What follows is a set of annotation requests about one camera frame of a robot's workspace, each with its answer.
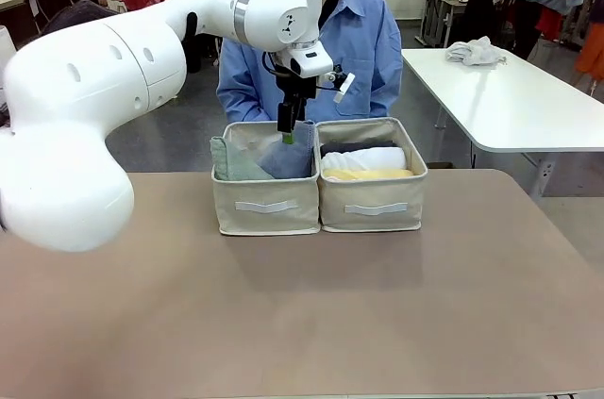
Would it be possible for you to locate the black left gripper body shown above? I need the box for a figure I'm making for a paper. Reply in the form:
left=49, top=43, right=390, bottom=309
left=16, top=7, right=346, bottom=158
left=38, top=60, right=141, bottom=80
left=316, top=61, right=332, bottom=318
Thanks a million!
left=271, top=63, right=319, bottom=102

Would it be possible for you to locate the lavender cone-folded towel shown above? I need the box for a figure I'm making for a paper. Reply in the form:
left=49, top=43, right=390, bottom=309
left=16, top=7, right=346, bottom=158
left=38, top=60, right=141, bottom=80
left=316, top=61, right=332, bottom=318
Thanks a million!
left=256, top=120, right=316, bottom=180

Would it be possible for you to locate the pale green cone-folded towel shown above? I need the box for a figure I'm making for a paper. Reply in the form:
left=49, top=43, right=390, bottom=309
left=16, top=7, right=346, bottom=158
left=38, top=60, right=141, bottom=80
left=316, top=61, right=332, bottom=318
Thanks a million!
left=209, top=135, right=276, bottom=182

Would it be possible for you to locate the dark grey towel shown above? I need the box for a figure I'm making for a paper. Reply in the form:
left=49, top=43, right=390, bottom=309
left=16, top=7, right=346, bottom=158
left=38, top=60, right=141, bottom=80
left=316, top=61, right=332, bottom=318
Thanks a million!
left=320, top=139, right=396, bottom=156

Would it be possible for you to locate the white towel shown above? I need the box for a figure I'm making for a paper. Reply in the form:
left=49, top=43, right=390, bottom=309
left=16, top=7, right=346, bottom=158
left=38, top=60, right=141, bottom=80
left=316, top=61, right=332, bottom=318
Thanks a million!
left=321, top=146, right=408, bottom=172

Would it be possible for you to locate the yellow towel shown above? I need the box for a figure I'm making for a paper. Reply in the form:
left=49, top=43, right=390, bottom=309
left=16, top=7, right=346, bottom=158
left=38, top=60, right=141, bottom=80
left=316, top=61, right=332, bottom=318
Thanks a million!
left=323, top=167, right=415, bottom=183

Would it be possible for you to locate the person in blue shirt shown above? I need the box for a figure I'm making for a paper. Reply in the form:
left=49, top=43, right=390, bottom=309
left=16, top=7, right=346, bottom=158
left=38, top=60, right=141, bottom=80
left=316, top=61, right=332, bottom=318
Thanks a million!
left=216, top=0, right=404, bottom=124

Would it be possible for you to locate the beige fabric storage bin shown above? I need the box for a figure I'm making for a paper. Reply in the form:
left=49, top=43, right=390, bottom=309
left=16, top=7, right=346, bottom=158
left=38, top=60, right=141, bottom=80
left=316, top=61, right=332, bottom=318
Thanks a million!
left=314, top=116, right=430, bottom=233
left=210, top=120, right=323, bottom=237

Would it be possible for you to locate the background grey desk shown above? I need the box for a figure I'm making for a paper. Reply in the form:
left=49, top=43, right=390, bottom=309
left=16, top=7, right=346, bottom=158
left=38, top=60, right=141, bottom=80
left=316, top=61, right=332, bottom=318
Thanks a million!
left=416, top=0, right=474, bottom=49

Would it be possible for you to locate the crumpled white cloth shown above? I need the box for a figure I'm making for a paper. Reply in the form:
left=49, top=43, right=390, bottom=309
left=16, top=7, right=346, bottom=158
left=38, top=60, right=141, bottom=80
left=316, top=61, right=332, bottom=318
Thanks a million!
left=445, top=35, right=509, bottom=69

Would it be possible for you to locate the white side table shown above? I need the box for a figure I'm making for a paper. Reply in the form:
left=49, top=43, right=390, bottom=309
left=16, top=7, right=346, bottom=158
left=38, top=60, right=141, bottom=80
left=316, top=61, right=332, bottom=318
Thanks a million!
left=400, top=46, right=604, bottom=205

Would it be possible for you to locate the white air purifier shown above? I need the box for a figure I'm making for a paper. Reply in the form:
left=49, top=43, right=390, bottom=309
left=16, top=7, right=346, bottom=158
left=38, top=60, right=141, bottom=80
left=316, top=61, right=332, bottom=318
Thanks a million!
left=0, top=25, right=19, bottom=55

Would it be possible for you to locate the orange garment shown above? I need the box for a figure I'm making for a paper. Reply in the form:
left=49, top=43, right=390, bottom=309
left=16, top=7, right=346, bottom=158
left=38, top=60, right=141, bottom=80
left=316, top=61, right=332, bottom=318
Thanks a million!
left=572, top=20, right=604, bottom=85

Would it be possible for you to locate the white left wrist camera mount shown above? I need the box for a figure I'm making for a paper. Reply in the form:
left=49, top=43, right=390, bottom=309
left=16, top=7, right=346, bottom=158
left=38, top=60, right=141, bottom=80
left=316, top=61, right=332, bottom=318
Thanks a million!
left=332, top=72, right=357, bottom=105

